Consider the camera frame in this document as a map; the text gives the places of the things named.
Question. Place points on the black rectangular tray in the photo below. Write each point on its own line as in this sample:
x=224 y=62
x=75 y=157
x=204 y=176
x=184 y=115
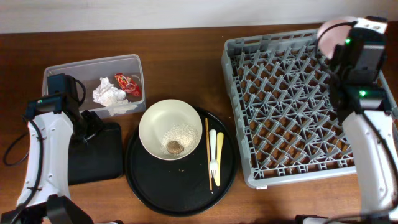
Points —
x=99 y=158

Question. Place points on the white plastic fork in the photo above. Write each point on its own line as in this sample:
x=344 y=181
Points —
x=213 y=162

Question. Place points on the red snack wrapper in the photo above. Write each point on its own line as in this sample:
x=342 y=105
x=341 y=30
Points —
x=128 y=85

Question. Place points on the yellow plastic knife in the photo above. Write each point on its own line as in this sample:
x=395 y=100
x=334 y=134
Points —
x=219 y=147

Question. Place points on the rice food scraps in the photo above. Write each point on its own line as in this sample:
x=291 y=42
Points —
x=179 y=140

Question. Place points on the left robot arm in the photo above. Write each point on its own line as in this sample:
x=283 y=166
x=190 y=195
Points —
x=67 y=147

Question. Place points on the small pink bowl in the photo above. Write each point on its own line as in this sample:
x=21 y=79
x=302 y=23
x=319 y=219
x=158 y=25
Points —
x=335 y=36

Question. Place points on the large cream bowl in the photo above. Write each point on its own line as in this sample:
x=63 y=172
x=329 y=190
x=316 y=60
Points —
x=159 y=118

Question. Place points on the round black serving tray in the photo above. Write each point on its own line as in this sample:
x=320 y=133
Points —
x=181 y=188

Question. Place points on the clear plastic waste bin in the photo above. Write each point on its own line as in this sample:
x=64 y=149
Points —
x=89 y=73

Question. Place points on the white napkin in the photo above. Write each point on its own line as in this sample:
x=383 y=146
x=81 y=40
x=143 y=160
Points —
x=107 y=94

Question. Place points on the wooden chopstick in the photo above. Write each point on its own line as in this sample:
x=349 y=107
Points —
x=208 y=154

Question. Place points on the grey dishwasher rack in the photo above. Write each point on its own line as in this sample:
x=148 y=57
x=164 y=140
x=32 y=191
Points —
x=286 y=127

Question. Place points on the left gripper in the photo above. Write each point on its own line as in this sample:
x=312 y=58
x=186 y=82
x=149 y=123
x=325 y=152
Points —
x=96 y=126

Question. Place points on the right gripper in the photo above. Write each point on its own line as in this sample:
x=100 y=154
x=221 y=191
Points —
x=375 y=62

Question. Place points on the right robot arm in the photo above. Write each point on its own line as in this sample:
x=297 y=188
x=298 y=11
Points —
x=365 y=113

